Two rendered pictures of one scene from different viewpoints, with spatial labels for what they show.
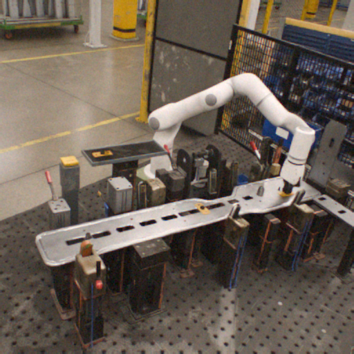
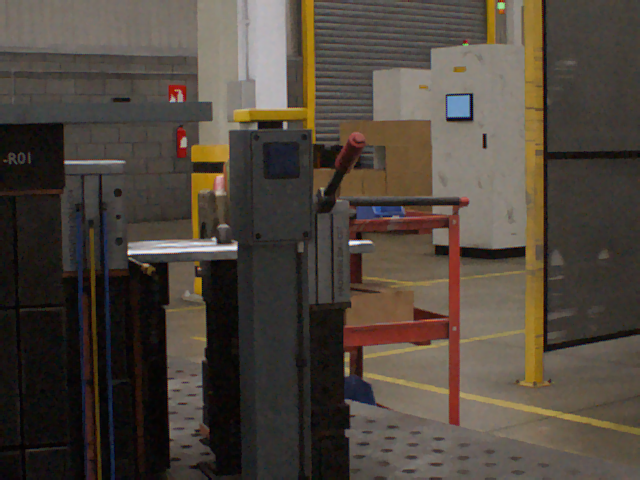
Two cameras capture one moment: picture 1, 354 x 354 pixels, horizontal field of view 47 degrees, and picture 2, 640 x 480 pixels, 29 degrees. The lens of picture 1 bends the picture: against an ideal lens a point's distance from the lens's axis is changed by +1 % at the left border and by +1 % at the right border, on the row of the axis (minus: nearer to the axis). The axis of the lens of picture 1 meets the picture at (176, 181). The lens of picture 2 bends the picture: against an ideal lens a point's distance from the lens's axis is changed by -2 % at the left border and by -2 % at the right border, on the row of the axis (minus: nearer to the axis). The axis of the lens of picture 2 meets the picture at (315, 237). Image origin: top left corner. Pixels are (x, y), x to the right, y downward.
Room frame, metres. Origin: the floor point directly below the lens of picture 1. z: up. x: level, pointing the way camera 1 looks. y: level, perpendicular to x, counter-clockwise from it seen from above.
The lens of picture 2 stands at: (2.69, 0.83, 1.13)
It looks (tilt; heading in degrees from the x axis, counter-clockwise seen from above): 5 degrees down; 195
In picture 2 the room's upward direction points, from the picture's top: 1 degrees counter-clockwise
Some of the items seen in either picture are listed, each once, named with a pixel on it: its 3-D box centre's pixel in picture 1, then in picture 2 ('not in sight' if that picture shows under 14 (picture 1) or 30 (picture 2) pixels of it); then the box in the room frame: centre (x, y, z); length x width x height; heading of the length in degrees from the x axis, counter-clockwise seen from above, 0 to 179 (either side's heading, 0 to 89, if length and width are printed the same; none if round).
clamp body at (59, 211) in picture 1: (59, 240); (313, 354); (1.32, 0.45, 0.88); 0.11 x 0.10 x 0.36; 35
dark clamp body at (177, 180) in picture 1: (171, 207); not in sight; (1.66, 0.01, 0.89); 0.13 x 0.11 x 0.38; 35
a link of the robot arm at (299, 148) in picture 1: (301, 142); not in sight; (1.74, -0.55, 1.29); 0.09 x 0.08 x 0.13; 152
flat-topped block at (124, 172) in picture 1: (122, 194); (13, 360); (1.66, 0.25, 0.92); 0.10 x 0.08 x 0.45; 125
